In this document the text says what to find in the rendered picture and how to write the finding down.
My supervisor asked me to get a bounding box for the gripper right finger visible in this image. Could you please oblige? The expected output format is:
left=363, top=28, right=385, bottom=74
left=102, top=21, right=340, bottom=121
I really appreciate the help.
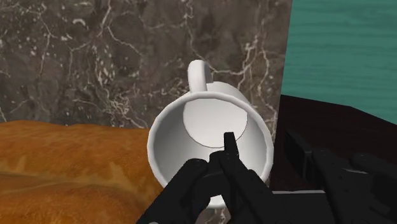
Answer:
left=284, top=129, right=397, bottom=224

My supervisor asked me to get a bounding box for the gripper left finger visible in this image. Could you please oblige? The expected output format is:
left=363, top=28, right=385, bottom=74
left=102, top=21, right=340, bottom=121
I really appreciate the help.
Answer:
left=136, top=132, right=294, bottom=224

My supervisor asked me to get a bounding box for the golden brown bread loaf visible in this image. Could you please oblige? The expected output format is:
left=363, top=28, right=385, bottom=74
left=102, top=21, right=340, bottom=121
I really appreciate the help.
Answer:
left=0, top=120, right=166, bottom=224

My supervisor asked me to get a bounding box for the white mug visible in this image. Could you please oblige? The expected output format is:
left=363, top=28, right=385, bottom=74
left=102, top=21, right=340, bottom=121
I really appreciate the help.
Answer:
left=146, top=59, right=275, bottom=209

